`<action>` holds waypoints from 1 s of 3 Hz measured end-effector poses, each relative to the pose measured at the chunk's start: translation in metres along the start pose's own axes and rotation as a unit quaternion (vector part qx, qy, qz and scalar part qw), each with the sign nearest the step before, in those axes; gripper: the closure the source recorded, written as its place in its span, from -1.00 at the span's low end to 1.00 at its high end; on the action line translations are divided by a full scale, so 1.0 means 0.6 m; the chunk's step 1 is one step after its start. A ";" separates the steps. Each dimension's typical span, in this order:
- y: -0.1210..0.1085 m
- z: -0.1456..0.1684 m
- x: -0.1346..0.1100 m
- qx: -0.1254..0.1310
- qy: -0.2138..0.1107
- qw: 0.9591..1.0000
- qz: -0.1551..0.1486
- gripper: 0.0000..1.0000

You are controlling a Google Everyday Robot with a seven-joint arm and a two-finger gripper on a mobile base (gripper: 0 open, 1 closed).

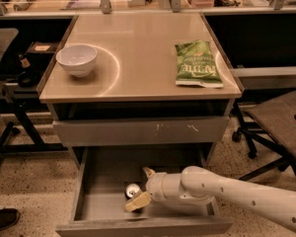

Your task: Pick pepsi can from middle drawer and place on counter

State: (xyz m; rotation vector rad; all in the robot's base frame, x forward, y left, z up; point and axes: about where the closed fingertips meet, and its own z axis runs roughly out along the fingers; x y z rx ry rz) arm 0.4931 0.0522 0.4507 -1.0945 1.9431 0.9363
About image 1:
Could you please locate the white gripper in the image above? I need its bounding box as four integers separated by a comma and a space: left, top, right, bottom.
124, 167, 168, 212

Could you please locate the dark blue pepsi can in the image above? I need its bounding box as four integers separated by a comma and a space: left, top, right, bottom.
125, 183, 141, 198

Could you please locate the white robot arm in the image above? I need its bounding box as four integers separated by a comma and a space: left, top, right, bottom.
124, 166, 296, 232

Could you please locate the open grey middle drawer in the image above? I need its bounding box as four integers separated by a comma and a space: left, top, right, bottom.
56, 144, 233, 237

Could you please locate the closed grey top drawer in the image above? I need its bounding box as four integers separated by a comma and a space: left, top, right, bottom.
53, 117, 229, 147

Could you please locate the grey drawer cabinet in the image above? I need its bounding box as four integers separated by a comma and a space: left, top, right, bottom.
39, 12, 242, 165

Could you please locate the green chip bag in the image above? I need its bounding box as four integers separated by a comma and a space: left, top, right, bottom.
175, 40, 223, 88

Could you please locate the white ceramic bowl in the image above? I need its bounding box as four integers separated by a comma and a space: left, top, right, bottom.
56, 44, 98, 77

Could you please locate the black office chair right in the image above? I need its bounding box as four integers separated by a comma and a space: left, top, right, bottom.
232, 90, 296, 181

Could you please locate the black shoe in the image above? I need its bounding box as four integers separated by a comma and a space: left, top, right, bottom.
0, 208, 20, 231

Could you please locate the black bottle on shelf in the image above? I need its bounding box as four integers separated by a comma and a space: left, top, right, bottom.
17, 53, 39, 87

